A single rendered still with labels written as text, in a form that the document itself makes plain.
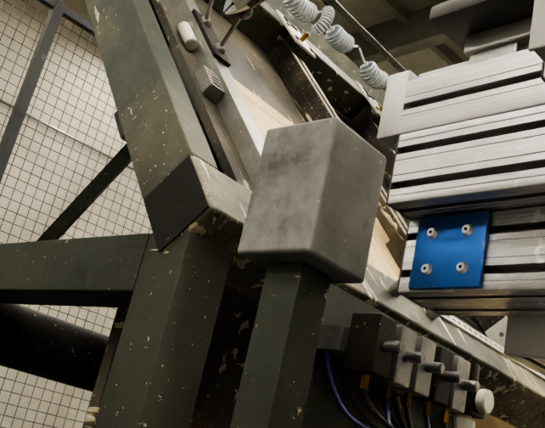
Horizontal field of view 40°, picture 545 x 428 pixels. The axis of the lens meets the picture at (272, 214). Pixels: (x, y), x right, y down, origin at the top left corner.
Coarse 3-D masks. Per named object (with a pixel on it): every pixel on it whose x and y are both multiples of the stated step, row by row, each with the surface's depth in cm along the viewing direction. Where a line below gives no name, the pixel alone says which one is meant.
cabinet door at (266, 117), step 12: (240, 84) 174; (252, 96) 175; (252, 108) 169; (264, 108) 176; (264, 120) 170; (276, 120) 178; (288, 120) 186; (264, 132) 162; (372, 240) 169; (372, 252) 162; (384, 252) 169; (372, 264) 156; (384, 264) 163; (396, 264) 170; (396, 276) 163
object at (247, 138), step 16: (176, 0) 183; (192, 16) 175; (208, 48) 165; (208, 64) 163; (224, 80) 157; (224, 96) 154; (240, 96) 158; (224, 112) 152; (240, 112) 149; (240, 128) 147; (256, 128) 150; (240, 144) 145; (256, 144) 142; (256, 160) 140
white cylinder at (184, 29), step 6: (180, 24) 170; (186, 24) 170; (180, 30) 170; (186, 30) 168; (192, 30) 170; (180, 36) 170; (186, 36) 167; (192, 36) 167; (186, 42) 166; (192, 42) 166; (192, 48) 167
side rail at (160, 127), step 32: (96, 0) 153; (128, 0) 143; (96, 32) 147; (128, 32) 138; (160, 32) 141; (128, 64) 133; (160, 64) 128; (128, 96) 129; (160, 96) 122; (128, 128) 124; (160, 128) 118; (192, 128) 118; (160, 160) 115
